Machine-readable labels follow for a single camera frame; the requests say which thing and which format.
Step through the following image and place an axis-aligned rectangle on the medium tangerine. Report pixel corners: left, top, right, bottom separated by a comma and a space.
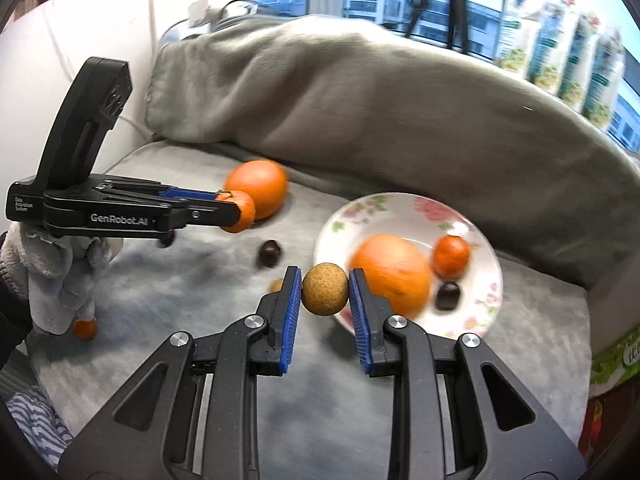
217, 190, 256, 234

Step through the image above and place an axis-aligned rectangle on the dark plum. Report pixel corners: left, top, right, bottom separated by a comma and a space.
434, 281, 461, 311
257, 240, 282, 268

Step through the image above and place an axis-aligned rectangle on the tiny orange kumquat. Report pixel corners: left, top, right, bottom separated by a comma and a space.
72, 318, 98, 341

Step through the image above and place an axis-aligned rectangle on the brown longan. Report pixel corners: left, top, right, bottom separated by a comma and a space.
302, 262, 348, 316

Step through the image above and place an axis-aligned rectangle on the small orange with stem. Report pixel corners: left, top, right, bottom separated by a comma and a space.
432, 235, 471, 278

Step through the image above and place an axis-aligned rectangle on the left gloved hand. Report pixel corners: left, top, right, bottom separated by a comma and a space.
1, 222, 124, 339

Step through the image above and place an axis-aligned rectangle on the large orange on sofa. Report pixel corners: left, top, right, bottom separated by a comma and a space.
224, 159, 288, 220

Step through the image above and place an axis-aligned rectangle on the white floral plate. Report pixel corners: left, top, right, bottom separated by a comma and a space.
314, 192, 503, 339

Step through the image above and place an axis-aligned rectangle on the striped cloth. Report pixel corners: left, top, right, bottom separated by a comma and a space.
6, 387, 73, 470

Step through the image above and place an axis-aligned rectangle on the large orange on plate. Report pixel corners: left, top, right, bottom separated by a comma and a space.
349, 234, 432, 318

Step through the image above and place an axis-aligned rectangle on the green carton box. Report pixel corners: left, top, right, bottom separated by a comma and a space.
589, 327, 640, 399

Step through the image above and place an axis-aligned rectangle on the white power strip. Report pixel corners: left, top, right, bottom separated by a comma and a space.
188, 0, 259, 28

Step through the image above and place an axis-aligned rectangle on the grey blanket on backrest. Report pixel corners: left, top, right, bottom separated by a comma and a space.
145, 16, 639, 286

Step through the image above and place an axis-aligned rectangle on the floral package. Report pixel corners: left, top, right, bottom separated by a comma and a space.
526, 0, 577, 94
582, 28, 626, 131
494, 0, 542, 78
556, 13, 600, 112

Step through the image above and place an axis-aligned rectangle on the white power cable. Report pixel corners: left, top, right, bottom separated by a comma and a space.
156, 14, 194, 53

